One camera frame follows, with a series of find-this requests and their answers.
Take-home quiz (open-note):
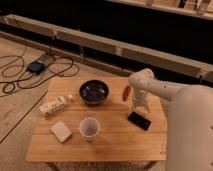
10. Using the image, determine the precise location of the red pen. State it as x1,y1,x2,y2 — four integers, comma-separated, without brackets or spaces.
122,85,131,101

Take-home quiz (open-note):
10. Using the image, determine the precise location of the wooden table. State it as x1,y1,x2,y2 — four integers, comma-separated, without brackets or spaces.
26,77,167,162

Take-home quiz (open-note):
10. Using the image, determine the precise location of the white lying bottle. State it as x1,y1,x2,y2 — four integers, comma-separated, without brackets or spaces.
39,94,74,116

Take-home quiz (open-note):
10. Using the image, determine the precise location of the black floor cable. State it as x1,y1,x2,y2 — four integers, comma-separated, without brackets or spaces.
0,44,81,95

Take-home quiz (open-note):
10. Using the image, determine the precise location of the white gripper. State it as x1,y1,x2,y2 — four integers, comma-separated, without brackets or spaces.
130,88,149,112

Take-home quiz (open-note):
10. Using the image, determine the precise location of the dark blue bowl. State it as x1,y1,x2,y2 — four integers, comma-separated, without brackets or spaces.
79,80,109,105

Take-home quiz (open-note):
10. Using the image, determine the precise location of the black power adapter box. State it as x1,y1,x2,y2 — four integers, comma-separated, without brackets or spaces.
27,61,45,75

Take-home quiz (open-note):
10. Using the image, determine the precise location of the beige sponge block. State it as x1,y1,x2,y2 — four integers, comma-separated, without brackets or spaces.
50,121,72,143

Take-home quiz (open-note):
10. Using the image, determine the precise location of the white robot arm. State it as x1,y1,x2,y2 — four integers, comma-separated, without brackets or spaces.
128,69,213,171

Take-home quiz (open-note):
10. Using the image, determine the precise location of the clear plastic cup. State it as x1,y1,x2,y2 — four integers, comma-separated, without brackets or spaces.
79,117,101,142

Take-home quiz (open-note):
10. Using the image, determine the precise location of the black rectangular eraser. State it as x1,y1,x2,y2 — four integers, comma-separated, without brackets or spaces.
128,112,151,131

